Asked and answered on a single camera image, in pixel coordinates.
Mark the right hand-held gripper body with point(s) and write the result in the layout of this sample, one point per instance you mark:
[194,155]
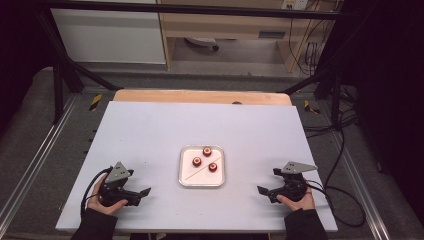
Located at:
[293,186]

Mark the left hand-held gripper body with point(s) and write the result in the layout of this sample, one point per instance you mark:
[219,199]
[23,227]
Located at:
[115,186]

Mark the red hawthorn fruit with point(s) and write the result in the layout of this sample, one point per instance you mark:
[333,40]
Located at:
[207,151]
[196,162]
[213,167]

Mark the thin wooden skewer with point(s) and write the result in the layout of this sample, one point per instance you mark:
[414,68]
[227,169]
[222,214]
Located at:
[200,172]

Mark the white square tray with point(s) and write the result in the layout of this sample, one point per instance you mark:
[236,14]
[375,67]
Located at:
[201,176]

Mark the person's right hand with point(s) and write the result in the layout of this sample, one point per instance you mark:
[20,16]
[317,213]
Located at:
[300,202]

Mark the person's left hand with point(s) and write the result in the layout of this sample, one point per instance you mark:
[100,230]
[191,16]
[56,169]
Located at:
[100,204]

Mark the white cabinet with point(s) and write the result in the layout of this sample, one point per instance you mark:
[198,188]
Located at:
[110,33]

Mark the black curtain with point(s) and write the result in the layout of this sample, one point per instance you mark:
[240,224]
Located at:
[390,83]
[20,50]

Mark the white chair base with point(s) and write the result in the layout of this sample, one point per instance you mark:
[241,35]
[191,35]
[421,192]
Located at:
[203,42]

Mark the light wooden desk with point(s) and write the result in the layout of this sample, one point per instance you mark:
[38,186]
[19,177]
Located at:
[233,23]

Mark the white power strip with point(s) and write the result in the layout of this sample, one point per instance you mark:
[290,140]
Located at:
[295,4]

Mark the aluminium floor rail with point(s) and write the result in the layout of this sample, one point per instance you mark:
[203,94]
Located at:
[40,150]
[360,186]

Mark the black metal frame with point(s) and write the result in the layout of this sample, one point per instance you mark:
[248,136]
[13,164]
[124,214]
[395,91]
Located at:
[200,9]

